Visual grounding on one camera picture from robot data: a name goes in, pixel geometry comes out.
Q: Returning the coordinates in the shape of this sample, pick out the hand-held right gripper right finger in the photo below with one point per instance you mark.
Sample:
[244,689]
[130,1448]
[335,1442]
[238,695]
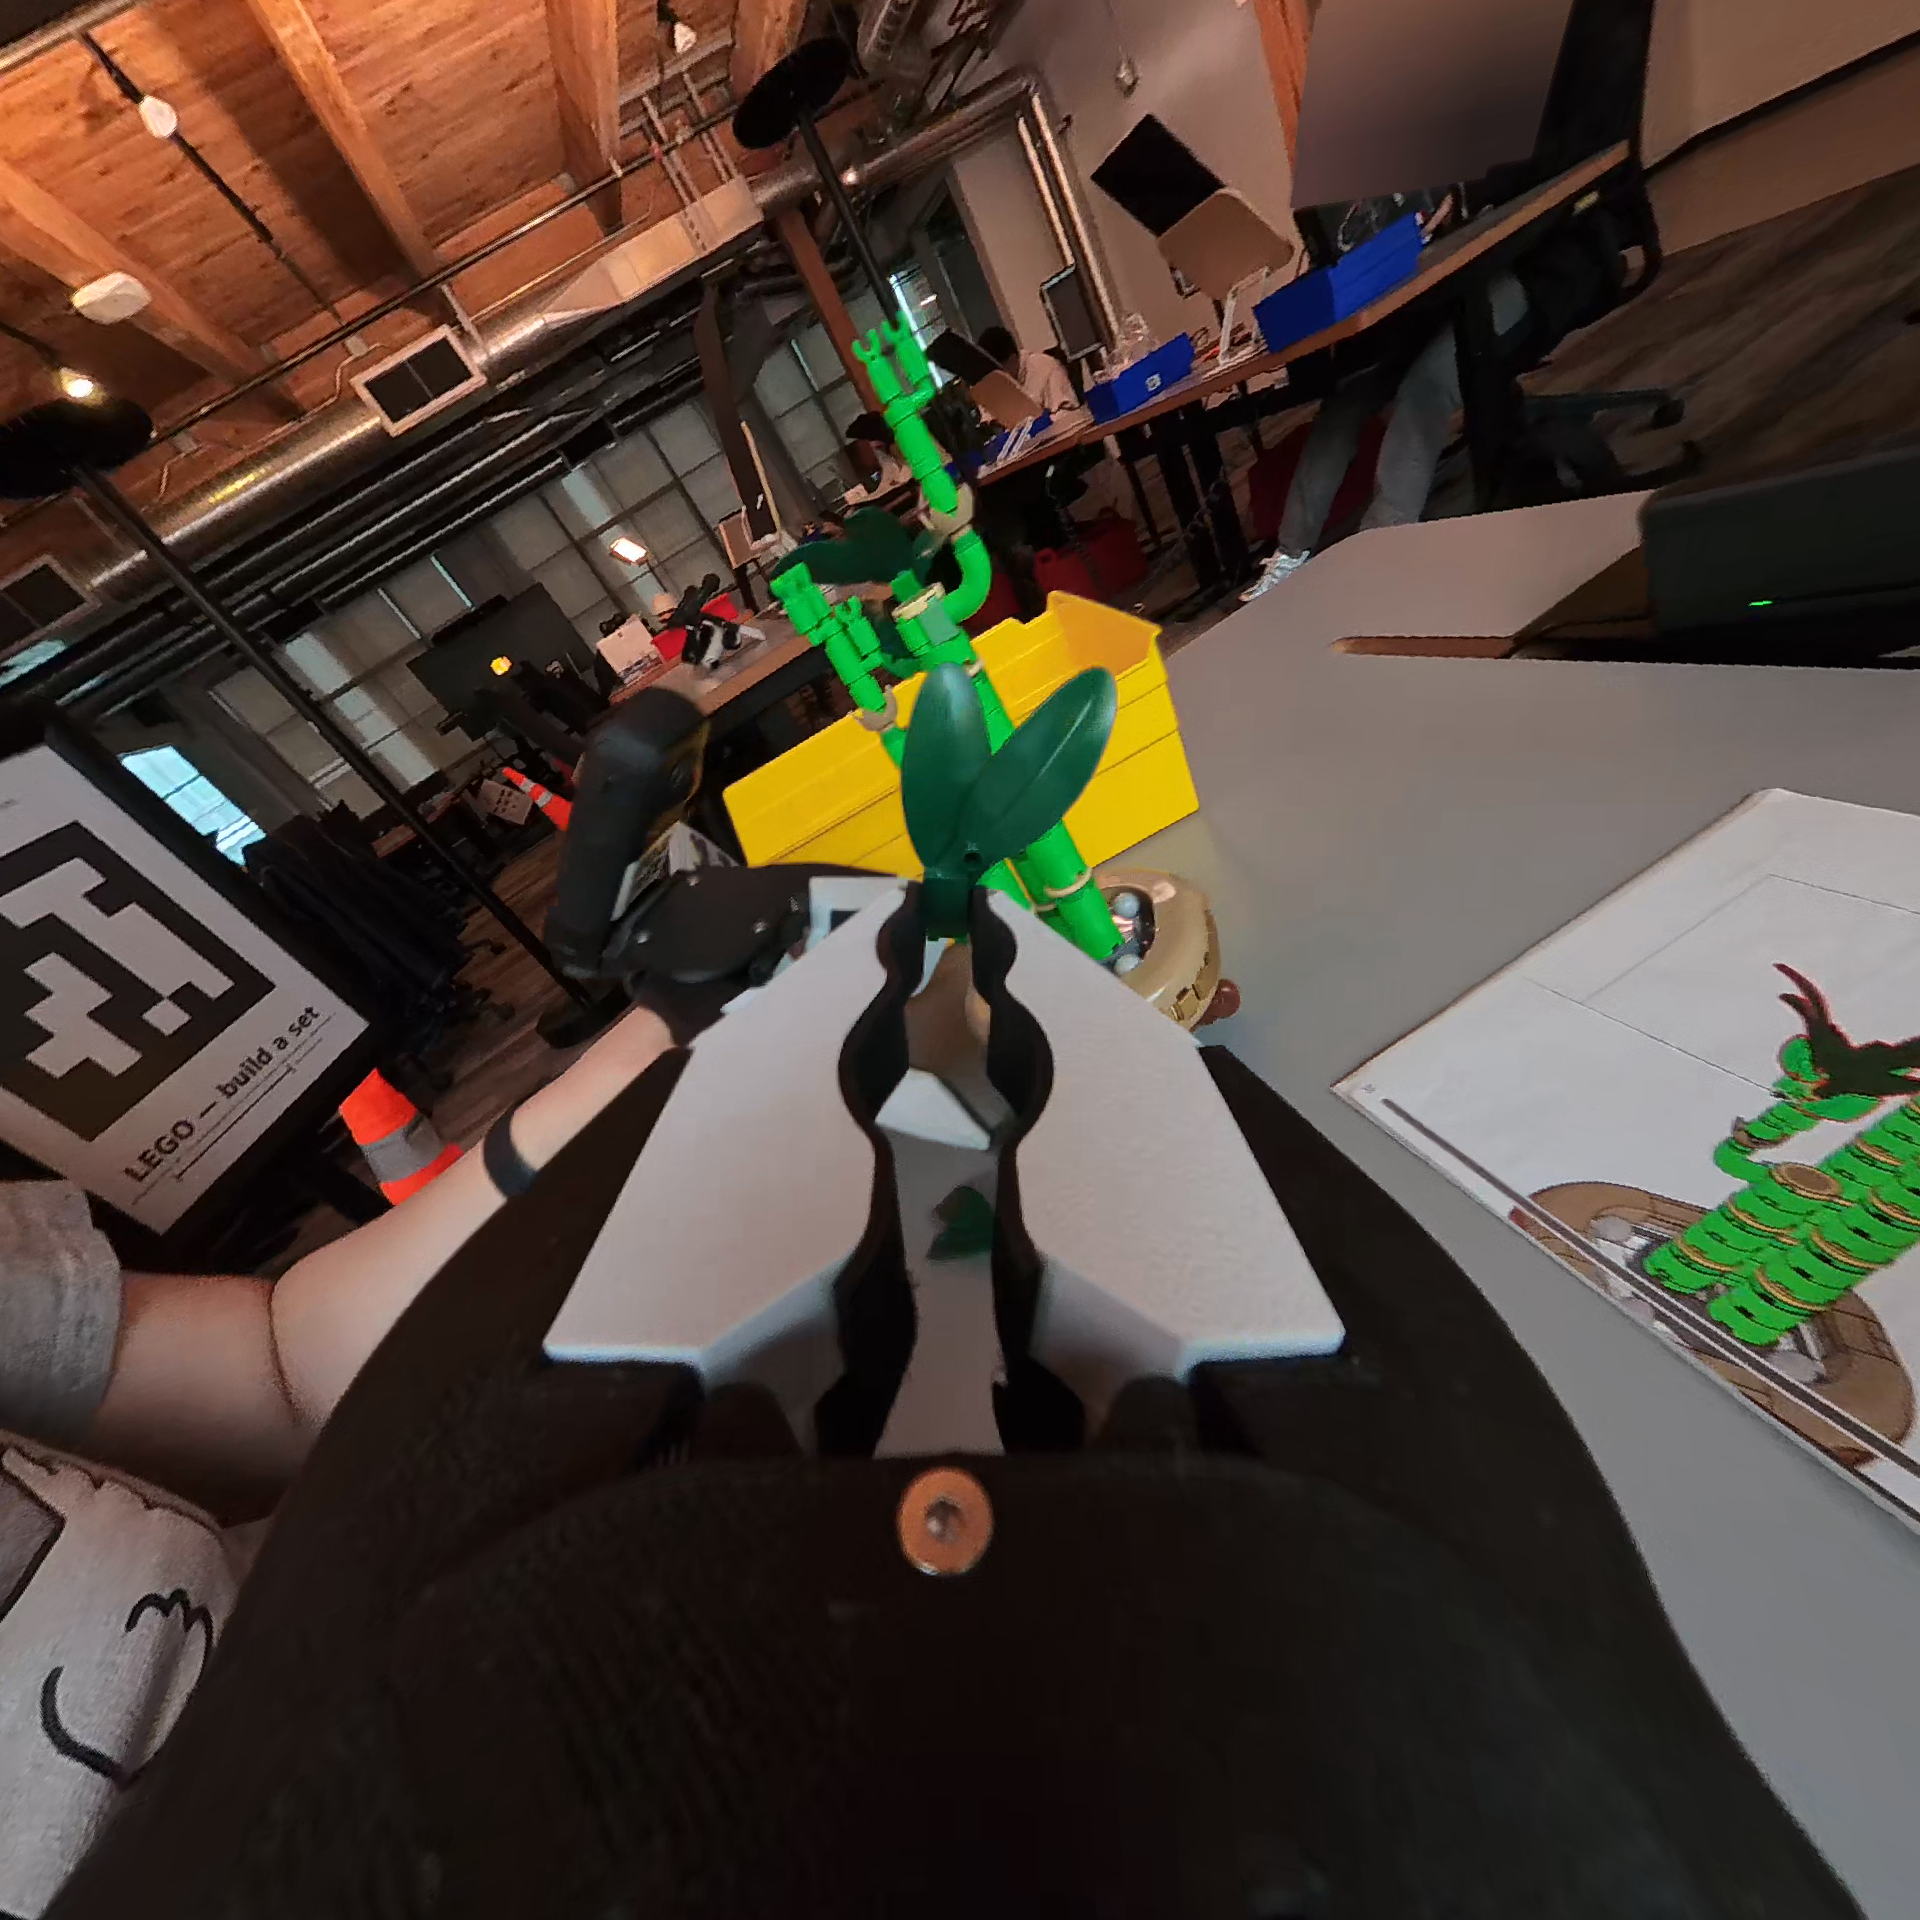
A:
[1171,1201]

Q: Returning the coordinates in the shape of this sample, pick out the person's printed shirt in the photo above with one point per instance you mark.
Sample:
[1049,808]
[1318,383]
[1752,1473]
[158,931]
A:
[90,1650]

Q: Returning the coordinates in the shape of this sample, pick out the black office chair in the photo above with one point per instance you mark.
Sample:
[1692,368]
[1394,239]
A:
[1575,420]

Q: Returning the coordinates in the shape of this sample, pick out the person's left hand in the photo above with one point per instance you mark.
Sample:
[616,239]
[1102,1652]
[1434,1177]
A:
[599,1089]

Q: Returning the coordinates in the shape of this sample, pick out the black device with green lights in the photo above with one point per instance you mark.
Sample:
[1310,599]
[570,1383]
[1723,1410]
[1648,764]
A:
[1785,547]

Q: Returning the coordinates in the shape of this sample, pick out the green lego bamboo plant model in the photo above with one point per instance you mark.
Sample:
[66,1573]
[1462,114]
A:
[931,599]

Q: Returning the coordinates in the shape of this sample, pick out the person's left forearm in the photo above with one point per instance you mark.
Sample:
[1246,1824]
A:
[388,1276]

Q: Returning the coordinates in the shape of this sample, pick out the lego instruction booklet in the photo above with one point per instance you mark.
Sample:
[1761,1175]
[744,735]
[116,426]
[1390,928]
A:
[1622,1080]

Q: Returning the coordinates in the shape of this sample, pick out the small blue bin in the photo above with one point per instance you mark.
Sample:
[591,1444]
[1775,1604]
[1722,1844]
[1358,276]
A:
[1142,383]

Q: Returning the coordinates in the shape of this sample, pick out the black monitor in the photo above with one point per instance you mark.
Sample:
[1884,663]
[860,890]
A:
[481,644]

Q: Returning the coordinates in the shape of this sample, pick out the dark green lego leaf piece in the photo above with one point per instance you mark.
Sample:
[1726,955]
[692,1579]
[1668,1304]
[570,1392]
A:
[960,1223]
[1020,764]

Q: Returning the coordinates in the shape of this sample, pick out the small orange traffic cone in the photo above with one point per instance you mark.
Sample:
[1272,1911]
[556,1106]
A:
[543,802]

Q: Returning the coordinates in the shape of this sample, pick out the silver ventilation duct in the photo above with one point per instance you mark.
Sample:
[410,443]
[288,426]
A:
[270,481]

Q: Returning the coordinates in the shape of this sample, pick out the white ceiling vent grille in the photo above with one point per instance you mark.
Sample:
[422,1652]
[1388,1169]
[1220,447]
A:
[422,377]

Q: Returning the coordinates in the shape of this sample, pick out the black wristband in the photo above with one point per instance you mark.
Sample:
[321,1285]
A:
[511,1154]

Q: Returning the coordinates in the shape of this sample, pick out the long wooden desk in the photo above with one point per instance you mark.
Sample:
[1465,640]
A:
[1499,225]

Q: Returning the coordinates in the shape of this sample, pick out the yellow plastic bin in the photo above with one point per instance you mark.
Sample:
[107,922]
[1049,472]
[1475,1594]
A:
[809,795]

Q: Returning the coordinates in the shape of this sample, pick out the tablet on white stand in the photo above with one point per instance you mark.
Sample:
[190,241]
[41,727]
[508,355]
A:
[1154,171]

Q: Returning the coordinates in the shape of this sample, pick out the large blue bin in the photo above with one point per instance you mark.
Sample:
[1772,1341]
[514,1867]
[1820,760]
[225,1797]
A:
[1336,293]

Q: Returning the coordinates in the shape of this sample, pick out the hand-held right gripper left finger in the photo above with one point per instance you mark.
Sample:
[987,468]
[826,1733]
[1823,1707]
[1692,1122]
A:
[704,1201]

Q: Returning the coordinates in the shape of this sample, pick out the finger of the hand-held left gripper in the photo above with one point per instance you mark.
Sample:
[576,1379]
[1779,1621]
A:
[840,907]
[938,1109]

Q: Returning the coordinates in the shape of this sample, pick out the black white marker sign board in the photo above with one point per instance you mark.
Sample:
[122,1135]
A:
[136,961]

